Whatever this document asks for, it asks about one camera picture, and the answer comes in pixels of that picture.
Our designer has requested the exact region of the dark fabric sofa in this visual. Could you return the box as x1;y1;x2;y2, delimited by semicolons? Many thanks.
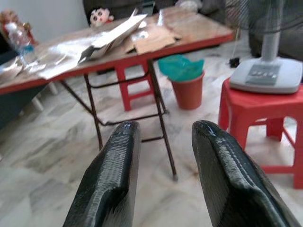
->
82;0;303;57

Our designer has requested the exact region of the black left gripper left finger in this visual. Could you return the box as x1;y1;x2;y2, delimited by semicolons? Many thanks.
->
63;121;142;227

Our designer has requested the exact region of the clear plastic water bottle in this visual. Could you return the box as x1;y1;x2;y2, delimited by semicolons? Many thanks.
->
5;22;36;66

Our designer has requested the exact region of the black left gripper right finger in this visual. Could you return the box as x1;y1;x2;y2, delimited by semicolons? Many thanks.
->
191;120;301;227

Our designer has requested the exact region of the red plastic stool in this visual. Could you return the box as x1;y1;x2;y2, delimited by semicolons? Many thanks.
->
217;78;303;190
115;60;157;112

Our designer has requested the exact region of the orange rubbish bin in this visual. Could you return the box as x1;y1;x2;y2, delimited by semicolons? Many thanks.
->
170;70;205;111

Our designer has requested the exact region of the white tissue packet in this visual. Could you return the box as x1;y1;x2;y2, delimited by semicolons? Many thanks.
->
0;59;24;76

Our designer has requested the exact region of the grey standing fan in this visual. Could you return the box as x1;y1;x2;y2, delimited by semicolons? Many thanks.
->
224;0;303;95

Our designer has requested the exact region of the green plastic bin bag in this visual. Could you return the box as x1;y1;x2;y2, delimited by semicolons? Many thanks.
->
158;54;205;82

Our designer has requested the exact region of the long white carton box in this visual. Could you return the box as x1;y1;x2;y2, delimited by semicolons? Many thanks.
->
78;8;149;64

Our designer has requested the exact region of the marble top folding table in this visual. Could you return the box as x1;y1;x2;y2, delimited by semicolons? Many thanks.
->
0;7;235;182

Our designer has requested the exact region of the flat brown cardboard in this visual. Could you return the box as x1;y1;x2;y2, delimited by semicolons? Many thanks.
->
125;23;183;54

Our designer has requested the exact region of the black TV cabinet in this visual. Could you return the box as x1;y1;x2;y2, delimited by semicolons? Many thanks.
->
0;33;57;131

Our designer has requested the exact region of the red gold figurine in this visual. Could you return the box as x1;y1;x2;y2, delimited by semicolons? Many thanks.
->
0;9;36;45

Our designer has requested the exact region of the white paper sheet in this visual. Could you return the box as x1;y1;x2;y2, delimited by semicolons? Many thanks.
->
39;56;81;79

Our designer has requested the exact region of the cartoon boy plush doll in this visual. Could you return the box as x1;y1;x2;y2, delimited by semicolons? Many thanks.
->
89;7;115;26

